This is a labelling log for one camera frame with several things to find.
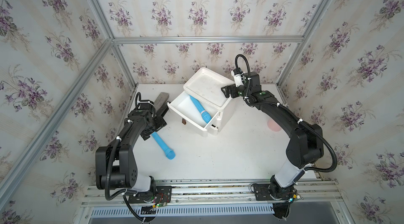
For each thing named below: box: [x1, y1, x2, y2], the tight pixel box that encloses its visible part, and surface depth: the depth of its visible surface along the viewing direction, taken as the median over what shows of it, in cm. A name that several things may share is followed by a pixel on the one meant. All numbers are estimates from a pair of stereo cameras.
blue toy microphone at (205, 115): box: [189, 94, 212, 124], surface depth 83 cm
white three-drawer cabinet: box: [167, 67, 236, 137], surface depth 86 cm
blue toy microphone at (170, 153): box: [151, 131, 176, 160], surface depth 89 cm
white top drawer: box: [167, 91, 220, 134], surface depth 85 cm
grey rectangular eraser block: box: [154, 92, 170, 112], surface depth 110 cm
